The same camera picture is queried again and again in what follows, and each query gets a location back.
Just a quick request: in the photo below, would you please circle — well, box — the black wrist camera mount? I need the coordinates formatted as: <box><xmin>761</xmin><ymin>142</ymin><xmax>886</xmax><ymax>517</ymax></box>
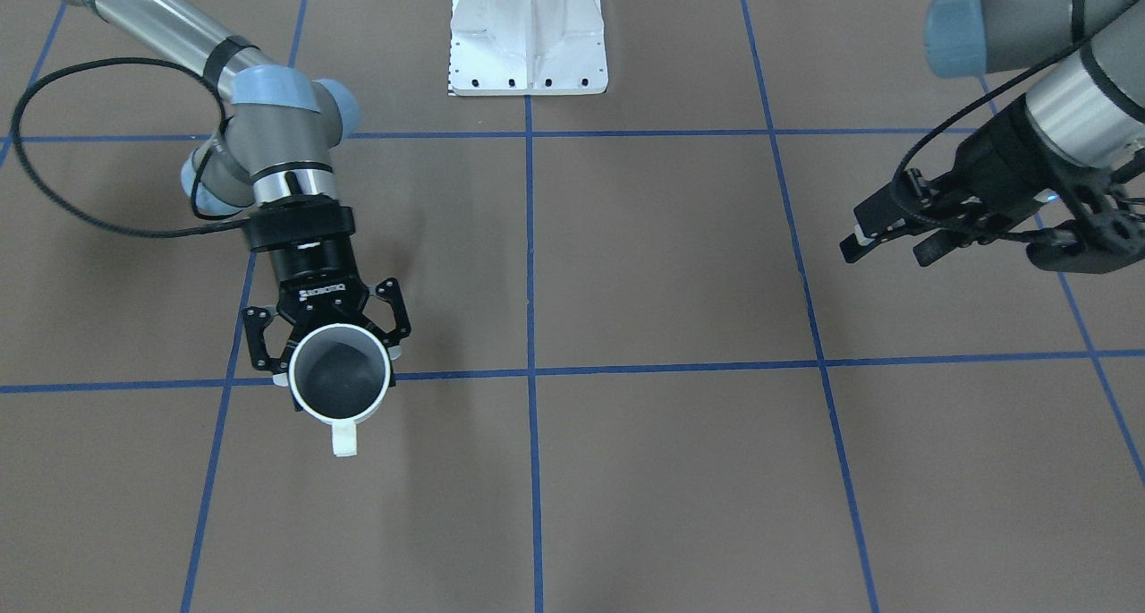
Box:
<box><xmin>240</xmin><ymin>201</ymin><xmax>356</xmax><ymax>251</ymax></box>

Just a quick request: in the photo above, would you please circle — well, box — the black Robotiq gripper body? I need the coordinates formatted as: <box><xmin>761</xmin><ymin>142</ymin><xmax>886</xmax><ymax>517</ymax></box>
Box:
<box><xmin>267</xmin><ymin>237</ymin><xmax>369</xmax><ymax>336</ymax></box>

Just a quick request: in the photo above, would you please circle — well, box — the white plastic mug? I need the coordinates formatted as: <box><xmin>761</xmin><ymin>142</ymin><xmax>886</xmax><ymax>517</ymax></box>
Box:
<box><xmin>285</xmin><ymin>323</ymin><xmax>393</xmax><ymax>458</ymax></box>

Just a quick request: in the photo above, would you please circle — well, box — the black cable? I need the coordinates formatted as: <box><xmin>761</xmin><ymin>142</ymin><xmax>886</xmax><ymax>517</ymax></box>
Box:
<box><xmin>9</xmin><ymin>56</ymin><xmax>256</xmax><ymax>238</ymax></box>

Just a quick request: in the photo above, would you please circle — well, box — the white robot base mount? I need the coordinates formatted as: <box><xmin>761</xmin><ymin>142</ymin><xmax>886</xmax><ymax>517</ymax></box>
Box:
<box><xmin>447</xmin><ymin>0</ymin><xmax>609</xmax><ymax>97</ymax></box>

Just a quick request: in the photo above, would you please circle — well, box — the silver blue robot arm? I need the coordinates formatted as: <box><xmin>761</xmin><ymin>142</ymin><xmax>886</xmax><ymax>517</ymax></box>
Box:
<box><xmin>840</xmin><ymin>0</ymin><xmax>1144</xmax><ymax>275</ymax></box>

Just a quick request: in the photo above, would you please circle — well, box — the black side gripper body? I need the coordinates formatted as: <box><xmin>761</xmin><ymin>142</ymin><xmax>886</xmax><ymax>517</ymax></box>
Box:
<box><xmin>934</xmin><ymin>97</ymin><xmax>1144</xmax><ymax>274</ymax></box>

